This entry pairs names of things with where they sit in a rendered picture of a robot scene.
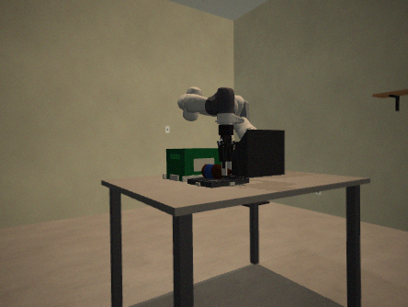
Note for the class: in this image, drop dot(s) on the dark green divided crate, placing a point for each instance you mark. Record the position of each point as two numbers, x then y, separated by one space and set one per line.
189 161

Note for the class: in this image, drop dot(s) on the brown bottle with blue label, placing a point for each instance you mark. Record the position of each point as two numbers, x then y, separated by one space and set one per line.
213 171

